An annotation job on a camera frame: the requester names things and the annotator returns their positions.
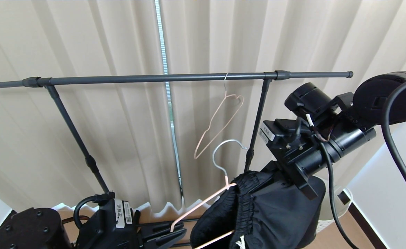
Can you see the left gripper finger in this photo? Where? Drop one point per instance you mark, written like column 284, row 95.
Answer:
column 164, row 239
column 164, row 229

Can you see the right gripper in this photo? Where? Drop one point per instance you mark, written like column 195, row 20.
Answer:
column 344, row 145

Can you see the pink clothes hanger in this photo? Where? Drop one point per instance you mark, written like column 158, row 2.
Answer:
column 225, row 90
column 227, row 181

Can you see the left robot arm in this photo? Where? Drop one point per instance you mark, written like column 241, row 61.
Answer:
column 29, row 228

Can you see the white laundry basket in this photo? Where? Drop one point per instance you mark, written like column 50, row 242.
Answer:
column 337, row 207

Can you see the black clothes rack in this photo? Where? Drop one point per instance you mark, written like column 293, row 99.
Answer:
column 137, row 79

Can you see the beige curtain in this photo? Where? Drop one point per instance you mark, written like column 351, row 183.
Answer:
column 85, row 34

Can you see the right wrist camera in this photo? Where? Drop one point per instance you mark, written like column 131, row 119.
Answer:
column 292, row 131

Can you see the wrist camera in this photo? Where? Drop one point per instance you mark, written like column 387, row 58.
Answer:
column 109, row 224
column 292, row 131

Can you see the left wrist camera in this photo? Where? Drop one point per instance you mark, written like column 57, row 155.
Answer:
column 109, row 224

